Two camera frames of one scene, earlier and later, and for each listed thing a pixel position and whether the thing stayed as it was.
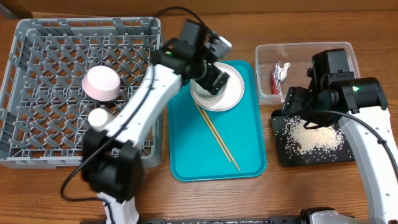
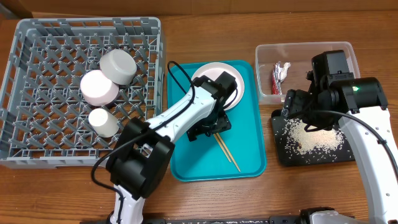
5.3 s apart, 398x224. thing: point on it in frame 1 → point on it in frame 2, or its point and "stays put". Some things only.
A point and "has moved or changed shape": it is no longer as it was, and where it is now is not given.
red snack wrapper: (278, 74) stays put
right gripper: (294, 104) stays put
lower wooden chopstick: (218, 135) stays put
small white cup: (99, 119) stays put
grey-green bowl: (201, 93) has moved or changed shape
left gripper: (207, 80) → (223, 121)
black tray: (295, 145) stays put
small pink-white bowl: (101, 83) has moved or changed shape
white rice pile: (303, 140) stays put
